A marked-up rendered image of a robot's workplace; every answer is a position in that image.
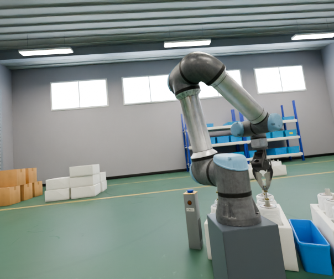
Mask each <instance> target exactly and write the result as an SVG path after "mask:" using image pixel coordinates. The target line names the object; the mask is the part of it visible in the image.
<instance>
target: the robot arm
mask: <svg viewBox="0 0 334 279"><path fill-rule="evenodd" d="M200 82H203V83H204V84H205V85H207V86H212V87H213V88H214V89H215V90H216V91H217V92H218V93H219V94H220V95H222V96H223V97H224V98H225V99H226V100H227V101H228V102H229V103H230V104H231V105H232V106H233V107H235V108H236V109H237V110H238V111H239V112H240V113H241V114H242V115H243V116H244V117H245V118H246V119H248V121H243V122H240V121H239V122H235V123H233V124H232V126H231V134H232V135H233V136H234V137H250V140H251V142H250V144H252V147H253V148H252V150H253V151H256V152H254V155H253V159H252V162H251V166H252V173H253V175H254V177H255V179H256V181H257V182H258V184H259V186H260V187H261V188H262V189H263V190H264V185H263V181H262V174H261V173H260V171H265V172H266V171H267V172H266V173H265V174H264V177H265V178H266V181H265V182H266V186H265V187H266V190H268V189H269V187H270V184H271V181H272V177H273V169H272V163H271V159H270V158H267V154H266V149H268V147H267V146H268V143H267V137H266V133H268V132H274V131H278V130H280V129H281V128H282V126H283V119H282V117H281V116H280V115H279V114H278V113H271V114H269V113H268V112H267V111H266V110H265V109H264V108H263V107H262V106H261V105H260V104H259V103H258V102H257V101H256V100H255V99H254V98H253V97H252V96H251V95H250V94H249V93H248V92H247V91H246V90H245V89H244V88H243V87H241V86H240V84H239V83H238V82H236V81H235V79H234V78H233V77H231V75H230V74H229V73H228V72H227V71H226V66H225V65H224V64H223V63H222V62H221V61H220V60H218V59H217V58H215V57H214V56H212V55H210V54H208V53H204V52H200V51H195V52H192V53H189V54H187V55H186V56H185V57H184V58H183V59H182V61H181V62H179V63H178V64H177V66H176V67H174V68H173V69H172V70H171V72H170V74H169V75H168V78H167V85H168V88H169V90H170V92H172V93H173V94H174V95H175V98H176V99H178V100H179V101H180V104H181V108H182V112H183V115H184V119H185V123H186V128H187V131H188V134H189V139H190V143H191V147H192V151H193V155H192V156H191V160H192V163H191V166H190V175H191V177H192V179H193V180H194V181H195V182H197V183H199V184H202V185H210V186H214V187H217V191H218V202H217V208H216V220H217V221H218V222H219V223H221V224H223V225H228V226H237V227H244V226H252V225H256V224H258V223H260V222H261V215H260V211H259V209H258V207H257V205H256V203H255V201H254V199H253V197H252V190H251V182H250V177H249V170H248V169H249V165H248V163H247V159H246V157H245V156H244V155H242V154H234V153H230V154H228V153H224V154H218V153H217V151H215V150H214V149H213V148H212V144H211V140H210V136H209V134H208V129H207V125H206V121H205V117H204V114H203V110H202V106H201V102H200V98H199V93H200V92H201V88H200V84H199V83H200Z"/></svg>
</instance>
